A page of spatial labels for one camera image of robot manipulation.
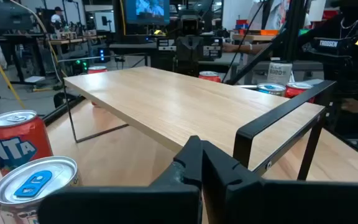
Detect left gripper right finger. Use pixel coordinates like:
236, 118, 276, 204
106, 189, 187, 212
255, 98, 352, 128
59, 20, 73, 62
201, 140, 358, 224

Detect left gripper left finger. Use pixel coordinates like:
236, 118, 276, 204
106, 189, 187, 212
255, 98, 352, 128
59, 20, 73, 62
37, 135, 203, 224

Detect silver blue energy drink can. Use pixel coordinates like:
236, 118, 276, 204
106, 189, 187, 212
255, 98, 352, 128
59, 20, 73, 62
0, 156, 81, 224
256, 82, 287, 97

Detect red cola can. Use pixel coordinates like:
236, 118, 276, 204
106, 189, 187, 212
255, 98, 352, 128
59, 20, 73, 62
284, 82, 316, 104
87, 65, 109, 75

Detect orange soda can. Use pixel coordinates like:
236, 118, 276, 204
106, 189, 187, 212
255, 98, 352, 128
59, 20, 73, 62
0, 109, 54, 177

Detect black device green lights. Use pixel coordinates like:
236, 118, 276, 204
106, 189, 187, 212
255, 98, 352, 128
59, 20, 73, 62
73, 58, 90, 74

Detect black device blue lights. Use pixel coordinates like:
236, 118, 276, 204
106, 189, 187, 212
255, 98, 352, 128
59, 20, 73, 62
93, 46, 111, 63

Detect red can behind tray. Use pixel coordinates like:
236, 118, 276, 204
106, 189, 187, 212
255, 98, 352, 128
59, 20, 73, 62
198, 70, 223, 83

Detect wooden workbench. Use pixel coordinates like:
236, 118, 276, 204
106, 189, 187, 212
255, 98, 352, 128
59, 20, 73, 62
47, 34, 108, 57

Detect orange tray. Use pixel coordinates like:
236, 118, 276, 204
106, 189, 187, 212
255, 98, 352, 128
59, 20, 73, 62
239, 29, 279, 36

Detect black background machine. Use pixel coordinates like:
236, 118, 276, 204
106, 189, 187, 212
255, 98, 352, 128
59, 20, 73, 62
157, 12, 224, 75

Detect red blue bin stack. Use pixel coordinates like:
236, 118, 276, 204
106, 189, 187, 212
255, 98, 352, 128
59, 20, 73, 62
234, 19, 250, 30

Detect black desk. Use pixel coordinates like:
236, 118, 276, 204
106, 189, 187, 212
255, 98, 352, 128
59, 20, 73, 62
0, 32, 48, 85

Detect television screen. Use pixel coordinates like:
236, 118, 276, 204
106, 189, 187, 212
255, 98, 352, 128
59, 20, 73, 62
123, 0, 171, 26

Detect person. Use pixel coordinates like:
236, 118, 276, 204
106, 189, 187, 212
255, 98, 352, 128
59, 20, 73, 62
50, 6, 67, 30

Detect black monitor back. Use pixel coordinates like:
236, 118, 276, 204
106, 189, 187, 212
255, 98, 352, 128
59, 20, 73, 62
0, 0, 35, 32

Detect wooden shelf black metal frame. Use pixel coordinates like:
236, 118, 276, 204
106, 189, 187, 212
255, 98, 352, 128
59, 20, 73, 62
63, 65, 337, 182

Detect yellow cable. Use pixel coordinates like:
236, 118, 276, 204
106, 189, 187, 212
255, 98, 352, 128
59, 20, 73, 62
9, 0, 70, 78

